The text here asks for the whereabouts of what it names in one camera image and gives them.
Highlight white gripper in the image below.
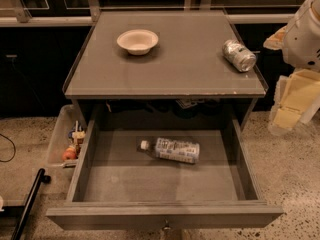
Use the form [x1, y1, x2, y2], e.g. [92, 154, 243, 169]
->
[263, 0, 320, 136]

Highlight blue label plastic bottle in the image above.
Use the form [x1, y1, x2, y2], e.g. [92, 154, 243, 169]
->
[140, 138, 200, 164]

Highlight grey cabinet counter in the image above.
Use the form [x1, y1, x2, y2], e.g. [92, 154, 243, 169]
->
[62, 10, 269, 132]

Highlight grey open drawer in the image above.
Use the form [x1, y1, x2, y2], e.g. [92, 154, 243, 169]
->
[47, 105, 283, 230]

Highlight crushed silver can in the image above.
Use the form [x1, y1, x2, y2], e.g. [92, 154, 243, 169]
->
[222, 40, 257, 72]

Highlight white paper bowl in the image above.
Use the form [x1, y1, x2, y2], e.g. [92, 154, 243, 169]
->
[117, 29, 159, 56]

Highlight small toy items in bin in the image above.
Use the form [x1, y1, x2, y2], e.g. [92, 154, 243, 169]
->
[68, 121, 86, 153]

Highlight orange toy fruit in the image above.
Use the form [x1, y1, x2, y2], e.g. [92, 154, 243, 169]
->
[62, 147, 77, 161]

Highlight clear plastic bin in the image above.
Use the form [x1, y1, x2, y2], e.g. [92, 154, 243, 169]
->
[47, 105, 80, 167]

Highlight black metal pole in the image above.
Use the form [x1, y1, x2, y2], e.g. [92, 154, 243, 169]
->
[11, 168, 51, 240]

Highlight metal window frame rail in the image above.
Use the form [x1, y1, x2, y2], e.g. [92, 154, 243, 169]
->
[1, 0, 304, 26]

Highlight black floor cable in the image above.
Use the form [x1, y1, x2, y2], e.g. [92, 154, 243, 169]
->
[0, 133, 17, 163]

